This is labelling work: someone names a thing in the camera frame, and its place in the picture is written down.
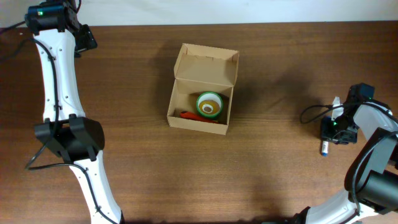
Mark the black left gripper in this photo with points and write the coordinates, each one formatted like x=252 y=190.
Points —
x=87 y=40

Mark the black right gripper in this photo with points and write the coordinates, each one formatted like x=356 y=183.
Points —
x=326 y=134

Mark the blue white marker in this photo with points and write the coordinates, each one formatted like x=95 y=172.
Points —
x=324 y=149

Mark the brown cardboard box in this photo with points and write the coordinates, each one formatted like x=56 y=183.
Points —
x=200 y=69

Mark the orange utility knife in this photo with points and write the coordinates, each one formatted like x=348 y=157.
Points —
x=195 y=117

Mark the small yellow tape roll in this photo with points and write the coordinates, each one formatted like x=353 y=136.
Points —
x=209 y=107

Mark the green tape roll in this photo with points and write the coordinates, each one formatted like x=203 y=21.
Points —
x=210 y=96

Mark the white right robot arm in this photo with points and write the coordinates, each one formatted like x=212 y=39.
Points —
x=369 y=189

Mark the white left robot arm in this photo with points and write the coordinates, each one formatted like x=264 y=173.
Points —
x=65 y=130

